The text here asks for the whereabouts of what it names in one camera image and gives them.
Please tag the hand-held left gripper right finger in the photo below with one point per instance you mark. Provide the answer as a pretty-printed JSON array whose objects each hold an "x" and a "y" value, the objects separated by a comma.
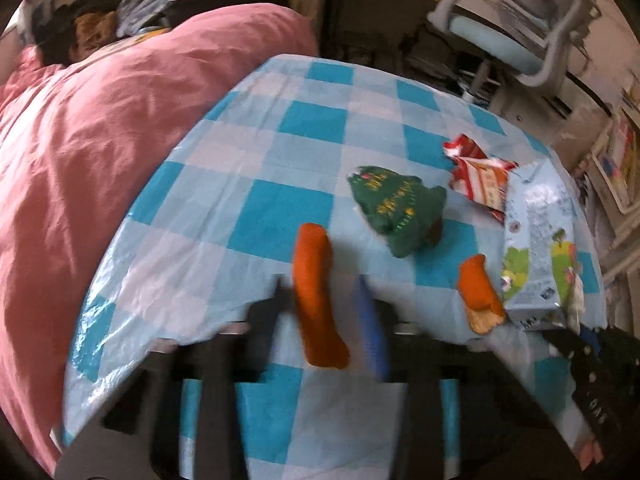
[{"x": 372, "y": 335}]

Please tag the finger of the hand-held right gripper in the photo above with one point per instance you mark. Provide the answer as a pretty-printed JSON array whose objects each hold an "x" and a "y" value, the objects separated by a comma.
[{"x": 575, "y": 345}]

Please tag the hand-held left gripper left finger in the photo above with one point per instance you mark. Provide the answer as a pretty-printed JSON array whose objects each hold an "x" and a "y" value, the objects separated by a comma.
[{"x": 272, "y": 320}]

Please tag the long orange plush carrot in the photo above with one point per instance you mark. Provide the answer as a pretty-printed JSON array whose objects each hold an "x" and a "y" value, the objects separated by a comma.
[{"x": 315, "y": 280}]

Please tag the green plush Christmas tree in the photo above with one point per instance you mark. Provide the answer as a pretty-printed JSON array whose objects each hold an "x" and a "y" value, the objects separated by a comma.
[{"x": 395, "y": 205}]

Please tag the red white snack wrapper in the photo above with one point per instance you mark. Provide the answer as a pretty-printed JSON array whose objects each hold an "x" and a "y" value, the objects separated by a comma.
[{"x": 480, "y": 175}]

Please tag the white book rack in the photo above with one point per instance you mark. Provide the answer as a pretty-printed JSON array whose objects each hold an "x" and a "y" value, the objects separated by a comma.
[{"x": 620, "y": 195}]

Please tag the blue white checked tablecloth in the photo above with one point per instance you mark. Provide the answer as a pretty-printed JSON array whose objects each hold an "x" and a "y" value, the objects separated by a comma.
[{"x": 310, "y": 125}]

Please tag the pink duvet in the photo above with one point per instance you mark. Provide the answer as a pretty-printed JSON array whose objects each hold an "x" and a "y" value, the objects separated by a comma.
[{"x": 100, "y": 160}]

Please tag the white cabinet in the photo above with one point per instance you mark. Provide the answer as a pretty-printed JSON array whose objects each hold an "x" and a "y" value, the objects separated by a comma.
[{"x": 520, "y": 105}]

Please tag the grey blue office chair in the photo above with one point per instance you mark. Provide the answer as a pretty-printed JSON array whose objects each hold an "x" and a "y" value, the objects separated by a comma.
[{"x": 490, "y": 45}]

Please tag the brown garment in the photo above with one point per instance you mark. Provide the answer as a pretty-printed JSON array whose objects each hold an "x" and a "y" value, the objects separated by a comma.
[{"x": 95, "y": 30}]

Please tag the pile of dark clothes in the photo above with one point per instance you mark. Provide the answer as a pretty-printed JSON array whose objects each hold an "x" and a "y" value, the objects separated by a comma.
[{"x": 100, "y": 0}]

